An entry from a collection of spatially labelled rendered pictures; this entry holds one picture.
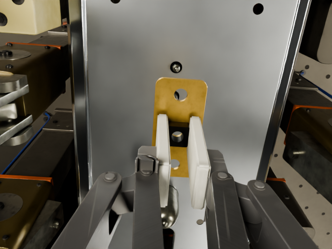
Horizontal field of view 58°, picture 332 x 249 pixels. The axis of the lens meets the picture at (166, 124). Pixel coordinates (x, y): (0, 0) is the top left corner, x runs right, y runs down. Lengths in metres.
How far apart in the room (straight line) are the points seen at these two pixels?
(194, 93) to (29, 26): 0.13
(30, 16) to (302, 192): 0.71
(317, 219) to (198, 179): 0.73
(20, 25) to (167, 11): 0.13
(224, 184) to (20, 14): 0.18
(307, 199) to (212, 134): 0.53
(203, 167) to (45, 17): 0.17
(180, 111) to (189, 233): 0.22
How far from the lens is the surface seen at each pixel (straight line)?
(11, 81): 0.26
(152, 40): 0.30
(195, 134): 0.20
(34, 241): 0.39
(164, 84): 0.22
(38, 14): 0.25
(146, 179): 0.15
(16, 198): 0.42
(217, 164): 0.18
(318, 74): 0.69
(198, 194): 0.17
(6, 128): 0.27
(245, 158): 0.35
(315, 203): 0.85
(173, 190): 0.36
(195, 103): 0.22
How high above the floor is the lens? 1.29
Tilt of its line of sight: 65 degrees down
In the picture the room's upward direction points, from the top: 180 degrees clockwise
